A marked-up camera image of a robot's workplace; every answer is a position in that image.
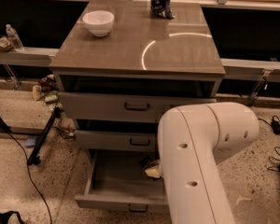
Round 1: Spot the bottom grey open drawer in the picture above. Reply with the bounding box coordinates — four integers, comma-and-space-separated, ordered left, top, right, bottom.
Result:
75, 149, 169, 214

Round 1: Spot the clear plastic water bottle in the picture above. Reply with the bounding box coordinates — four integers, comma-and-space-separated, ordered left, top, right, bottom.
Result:
6, 24, 24, 51

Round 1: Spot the grey drawer cabinet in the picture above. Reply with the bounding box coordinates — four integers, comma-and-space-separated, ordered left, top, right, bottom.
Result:
49, 0, 225, 151

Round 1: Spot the small basket with items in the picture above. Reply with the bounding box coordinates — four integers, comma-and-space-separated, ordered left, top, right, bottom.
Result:
0, 36, 13, 52

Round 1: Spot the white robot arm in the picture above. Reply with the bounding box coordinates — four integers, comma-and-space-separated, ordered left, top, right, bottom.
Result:
158, 102, 259, 224

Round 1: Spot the middle grey drawer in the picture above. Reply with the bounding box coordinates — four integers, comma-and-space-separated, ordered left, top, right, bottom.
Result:
76, 130, 156, 152

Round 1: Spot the black floor cable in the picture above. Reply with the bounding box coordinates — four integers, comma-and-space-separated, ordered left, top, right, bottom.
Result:
6, 131, 54, 224

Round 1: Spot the pile of snack packages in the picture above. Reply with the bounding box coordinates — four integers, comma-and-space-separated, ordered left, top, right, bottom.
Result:
32, 75, 76, 140

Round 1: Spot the black strap bottom left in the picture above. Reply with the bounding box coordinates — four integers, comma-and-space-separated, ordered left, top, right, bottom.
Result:
0, 208, 26, 224

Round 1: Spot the black power adapter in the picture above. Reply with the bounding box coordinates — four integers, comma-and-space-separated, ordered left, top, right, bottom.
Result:
271, 116, 280, 135

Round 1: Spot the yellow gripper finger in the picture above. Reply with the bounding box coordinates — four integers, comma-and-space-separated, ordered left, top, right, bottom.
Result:
145, 160, 162, 178

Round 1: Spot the top grey drawer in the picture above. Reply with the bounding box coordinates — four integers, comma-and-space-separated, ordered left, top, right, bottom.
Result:
59, 91, 216, 123

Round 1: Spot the white ceramic bowl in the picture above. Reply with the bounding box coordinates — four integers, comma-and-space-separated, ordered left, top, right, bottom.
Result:
82, 10, 115, 36

